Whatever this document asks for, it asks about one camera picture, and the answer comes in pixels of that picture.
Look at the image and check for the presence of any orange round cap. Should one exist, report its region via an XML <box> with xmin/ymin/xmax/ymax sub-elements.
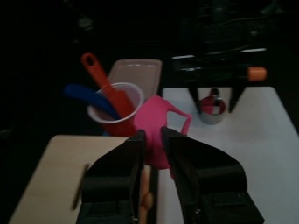
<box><xmin>247</xmin><ymin>66</ymin><xmax>268</xmax><ymax>83</ymax></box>

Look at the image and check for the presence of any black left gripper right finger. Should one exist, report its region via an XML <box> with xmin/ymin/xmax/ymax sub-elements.
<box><xmin>160</xmin><ymin>125</ymin><xmax>267</xmax><ymax>224</ymax></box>

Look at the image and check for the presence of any wooden drawer box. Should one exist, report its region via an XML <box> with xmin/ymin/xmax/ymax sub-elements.
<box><xmin>7</xmin><ymin>134</ymin><xmax>159</xmax><ymax>224</ymax></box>

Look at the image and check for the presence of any red plastic cup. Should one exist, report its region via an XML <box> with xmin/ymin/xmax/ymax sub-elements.
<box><xmin>87</xmin><ymin>81</ymin><xmax>146</xmax><ymax>137</ymax></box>

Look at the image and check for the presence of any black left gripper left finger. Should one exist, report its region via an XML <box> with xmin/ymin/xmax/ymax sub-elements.
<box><xmin>75</xmin><ymin>129</ymin><xmax>148</xmax><ymax>224</ymax></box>

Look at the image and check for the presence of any orange plastic spatula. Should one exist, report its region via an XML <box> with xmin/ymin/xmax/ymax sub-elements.
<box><xmin>79</xmin><ymin>52</ymin><xmax>138</xmax><ymax>119</ymax></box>

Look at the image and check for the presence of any blue plastic utensil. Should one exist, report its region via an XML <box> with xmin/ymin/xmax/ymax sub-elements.
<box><xmin>62</xmin><ymin>83</ymin><xmax>123</xmax><ymax>121</ymax></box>

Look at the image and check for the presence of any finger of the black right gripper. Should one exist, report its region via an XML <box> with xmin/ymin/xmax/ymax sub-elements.
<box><xmin>187</xmin><ymin>86</ymin><xmax>204</xmax><ymax>115</ymax></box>
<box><xmin>227</xmin><ymin>86</ymin><xmax>248</xmax><ymax>115</ymax></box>

